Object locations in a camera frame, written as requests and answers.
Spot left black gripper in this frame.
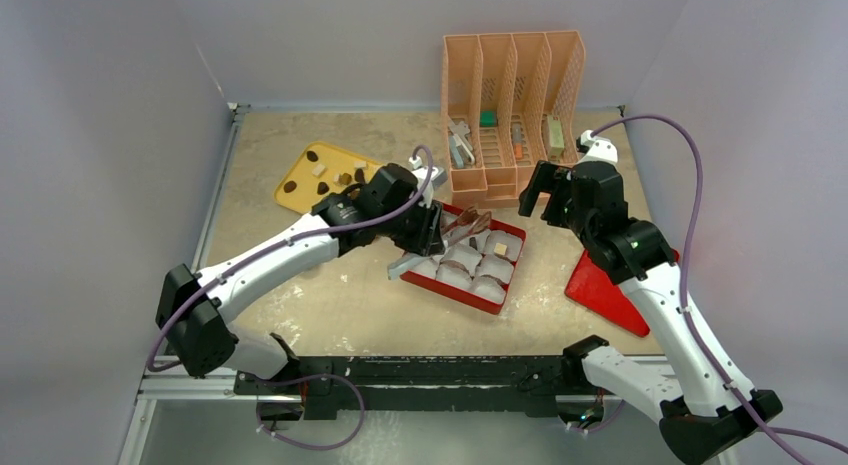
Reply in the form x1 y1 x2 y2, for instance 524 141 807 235
378 195 444 257

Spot metal tongs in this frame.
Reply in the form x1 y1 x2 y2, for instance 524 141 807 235
387 204 492 280

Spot round dark chocolate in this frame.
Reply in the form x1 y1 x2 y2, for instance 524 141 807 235
456 209 481 226

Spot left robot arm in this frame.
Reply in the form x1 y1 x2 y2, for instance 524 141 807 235
155 163 446 394

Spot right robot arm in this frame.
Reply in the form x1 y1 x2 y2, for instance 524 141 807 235
519 161 783 464

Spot red chocolate box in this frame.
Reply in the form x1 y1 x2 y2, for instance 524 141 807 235
399 219 527 315

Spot beige box in organizer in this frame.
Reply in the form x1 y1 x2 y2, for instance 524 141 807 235
546 115 565 161

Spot orange marker in organizer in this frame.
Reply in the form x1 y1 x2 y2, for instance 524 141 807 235
510 122 524 161

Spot stapler in organizer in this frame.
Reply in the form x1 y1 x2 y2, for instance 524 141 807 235
448 119 476 168

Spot red box lid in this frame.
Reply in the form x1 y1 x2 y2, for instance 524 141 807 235
564 251 650 338

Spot peach desk organizer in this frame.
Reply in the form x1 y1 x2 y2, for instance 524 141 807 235
440 30 586 208

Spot green block in organizer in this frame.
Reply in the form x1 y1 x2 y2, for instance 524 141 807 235
479 110 498 128

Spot yellow tray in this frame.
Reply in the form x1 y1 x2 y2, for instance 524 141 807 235
273 141 382 214

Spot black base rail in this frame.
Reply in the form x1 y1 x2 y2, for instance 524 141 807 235
234 336 618 422

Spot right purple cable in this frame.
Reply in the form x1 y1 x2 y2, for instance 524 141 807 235
589 115 848 465

